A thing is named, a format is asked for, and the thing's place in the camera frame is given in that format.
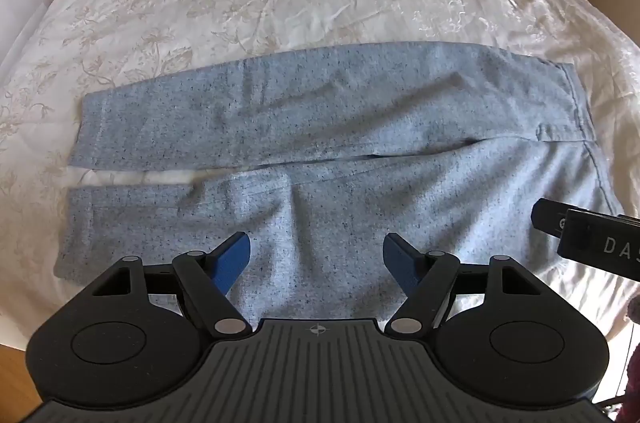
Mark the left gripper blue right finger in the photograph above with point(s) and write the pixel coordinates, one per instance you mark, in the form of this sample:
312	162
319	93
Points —
426	279

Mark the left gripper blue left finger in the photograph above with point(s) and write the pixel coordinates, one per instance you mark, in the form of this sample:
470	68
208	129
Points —
205	279

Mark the grey speckled pants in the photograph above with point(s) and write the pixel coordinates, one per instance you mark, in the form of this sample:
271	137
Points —
319	154

